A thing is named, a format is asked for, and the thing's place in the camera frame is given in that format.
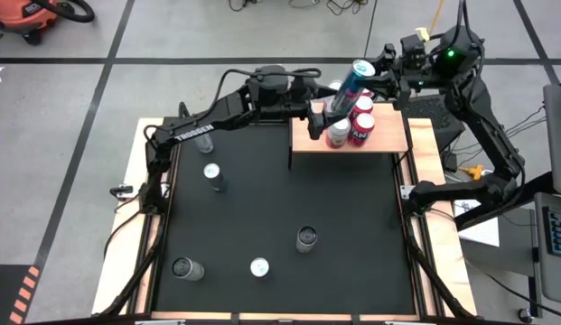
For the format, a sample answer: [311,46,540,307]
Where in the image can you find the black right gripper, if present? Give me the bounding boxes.
[360,34,438,110]

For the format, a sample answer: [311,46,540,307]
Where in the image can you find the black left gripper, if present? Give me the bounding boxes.
[287,75,351,140]

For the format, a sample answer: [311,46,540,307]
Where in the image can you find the blue silver Red Bull can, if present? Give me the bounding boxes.
[329,59,377,116]

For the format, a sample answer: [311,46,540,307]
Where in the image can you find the dark slim can teal tab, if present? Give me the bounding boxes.
[202,162,229,193]

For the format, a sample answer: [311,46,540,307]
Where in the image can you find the silver white Celsius can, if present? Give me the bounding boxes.
[295,225,319,255]

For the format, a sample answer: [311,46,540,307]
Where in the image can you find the wooden shelf with black legs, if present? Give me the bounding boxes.
[287,96,415,171]

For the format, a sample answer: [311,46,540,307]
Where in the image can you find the black perforated computer case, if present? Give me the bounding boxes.
[404,94,466,153]

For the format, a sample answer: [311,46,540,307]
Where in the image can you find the yellow power plug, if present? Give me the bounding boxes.
[460,164,485,180]

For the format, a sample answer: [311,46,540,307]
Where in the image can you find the grey monitor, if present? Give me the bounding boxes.
[542,83,561,196]

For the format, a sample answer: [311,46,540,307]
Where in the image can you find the black desk beam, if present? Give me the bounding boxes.
[454,171,556,232]

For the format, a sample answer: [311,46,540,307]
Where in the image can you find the grey laptop with keyboard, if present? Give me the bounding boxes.
[532,191,561,306]

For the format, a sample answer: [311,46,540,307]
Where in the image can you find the orange shop vacuum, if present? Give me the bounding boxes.
[0,0,60,46]

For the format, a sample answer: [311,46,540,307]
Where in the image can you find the black orange hazard mat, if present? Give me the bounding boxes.
[0,264,42,325]

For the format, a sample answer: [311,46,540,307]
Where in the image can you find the black coiled cable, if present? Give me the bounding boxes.
[360,0,379,62]

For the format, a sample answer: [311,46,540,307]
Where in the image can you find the black floor cable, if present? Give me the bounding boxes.
[102,209,142,259]
[324,0,369,17]
[228,0,258,13]

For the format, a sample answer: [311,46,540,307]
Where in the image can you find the yellow cable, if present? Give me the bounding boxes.
[426,0,445,37]

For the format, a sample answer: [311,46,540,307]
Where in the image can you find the black vacuum hose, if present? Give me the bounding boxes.
[33,0,97,24]

